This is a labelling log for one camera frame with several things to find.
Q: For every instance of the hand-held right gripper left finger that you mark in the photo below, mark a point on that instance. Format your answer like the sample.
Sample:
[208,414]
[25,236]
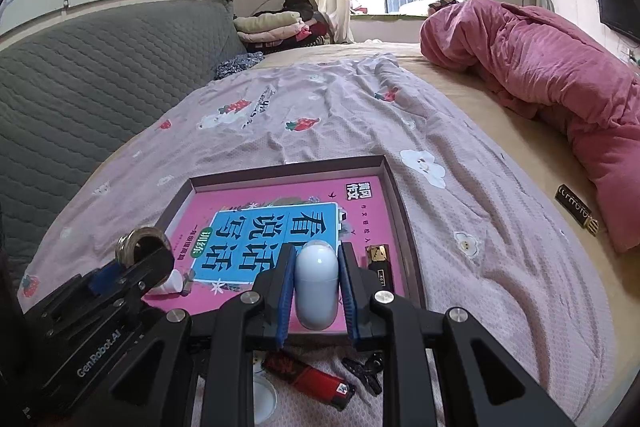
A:
[282,297]

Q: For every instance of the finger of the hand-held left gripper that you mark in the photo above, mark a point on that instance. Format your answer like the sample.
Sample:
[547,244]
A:
[105,278]
[150,269]

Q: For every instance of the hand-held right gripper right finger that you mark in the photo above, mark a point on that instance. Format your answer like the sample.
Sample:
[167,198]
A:
[350,297]

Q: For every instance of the white pill bottle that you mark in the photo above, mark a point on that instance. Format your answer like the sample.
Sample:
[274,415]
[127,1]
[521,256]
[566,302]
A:
[169,283]

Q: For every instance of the brass threaded fitting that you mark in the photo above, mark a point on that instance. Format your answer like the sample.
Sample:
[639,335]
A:
[131,247]

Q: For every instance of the white earbud case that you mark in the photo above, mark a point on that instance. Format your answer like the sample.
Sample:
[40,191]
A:
[315,287]

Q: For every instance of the black and gold lighter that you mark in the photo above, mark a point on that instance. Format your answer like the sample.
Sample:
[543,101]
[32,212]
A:
[377,264]

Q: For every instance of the black hair clip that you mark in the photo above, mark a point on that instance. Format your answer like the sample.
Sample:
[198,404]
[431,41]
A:
[367,372]

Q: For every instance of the shallow grey cardboard box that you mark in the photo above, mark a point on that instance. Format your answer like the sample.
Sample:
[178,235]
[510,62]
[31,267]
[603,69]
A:
[402,232]

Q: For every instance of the red and black lighter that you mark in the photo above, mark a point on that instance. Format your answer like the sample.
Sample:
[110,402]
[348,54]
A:
[315,382]

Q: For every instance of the white plastic bottle cap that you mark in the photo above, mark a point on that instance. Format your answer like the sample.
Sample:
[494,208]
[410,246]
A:
[262,397]

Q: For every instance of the pink book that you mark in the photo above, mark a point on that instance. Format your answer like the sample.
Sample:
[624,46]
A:
[365,227]

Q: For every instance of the strawberry printed pink bedsheet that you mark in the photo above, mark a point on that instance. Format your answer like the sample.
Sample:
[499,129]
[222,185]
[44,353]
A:
[325,107]

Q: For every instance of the grey quilted headboard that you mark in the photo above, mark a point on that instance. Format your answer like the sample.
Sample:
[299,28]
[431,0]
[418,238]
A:
[100,82]

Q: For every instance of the dark floral cloth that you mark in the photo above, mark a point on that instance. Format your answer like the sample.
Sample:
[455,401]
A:
[235,66]

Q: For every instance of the beige bed sheet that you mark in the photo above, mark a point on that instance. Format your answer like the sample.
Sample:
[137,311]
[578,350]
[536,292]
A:
[500,132]

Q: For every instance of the small dark gold-trimmed packet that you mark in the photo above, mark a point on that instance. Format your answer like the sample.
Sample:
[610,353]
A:
[575,207]

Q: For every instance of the pile of folded clothes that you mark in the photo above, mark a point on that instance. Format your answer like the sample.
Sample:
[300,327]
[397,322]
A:
[280,27]

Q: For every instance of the pink quilt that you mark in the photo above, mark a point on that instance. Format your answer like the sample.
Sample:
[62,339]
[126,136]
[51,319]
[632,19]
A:
[525,57]

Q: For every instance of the black television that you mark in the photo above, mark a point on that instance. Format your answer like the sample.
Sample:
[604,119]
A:
[620,7]

